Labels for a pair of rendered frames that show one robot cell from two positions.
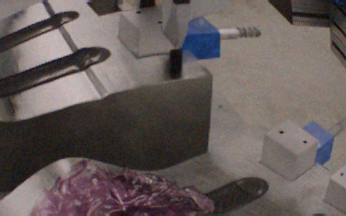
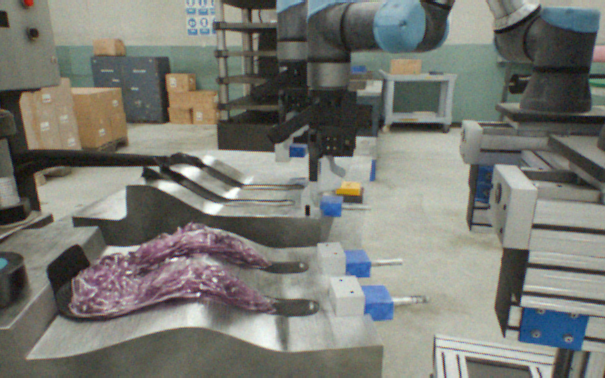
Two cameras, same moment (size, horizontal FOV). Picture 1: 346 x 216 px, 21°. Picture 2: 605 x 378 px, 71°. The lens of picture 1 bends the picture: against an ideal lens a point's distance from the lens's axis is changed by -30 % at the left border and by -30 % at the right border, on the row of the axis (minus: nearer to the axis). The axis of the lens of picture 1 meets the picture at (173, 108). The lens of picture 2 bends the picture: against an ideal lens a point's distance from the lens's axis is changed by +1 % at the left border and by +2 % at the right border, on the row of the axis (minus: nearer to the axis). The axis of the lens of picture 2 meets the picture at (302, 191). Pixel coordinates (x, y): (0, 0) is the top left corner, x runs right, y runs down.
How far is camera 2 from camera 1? 54 cm
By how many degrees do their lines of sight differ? 35
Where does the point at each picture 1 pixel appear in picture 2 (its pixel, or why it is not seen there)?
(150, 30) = (305, 196)
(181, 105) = (306, 229)
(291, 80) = not seen: hidden behind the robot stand
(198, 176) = (284, 254)
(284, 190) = (312, 276)
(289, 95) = not seen: hidden behind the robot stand
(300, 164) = (327, 265)
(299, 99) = not seen: hidden behind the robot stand
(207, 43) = (334, 208)
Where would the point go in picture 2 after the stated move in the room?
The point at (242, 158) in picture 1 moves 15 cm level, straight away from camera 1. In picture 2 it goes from (311, 254) to (360, 226)
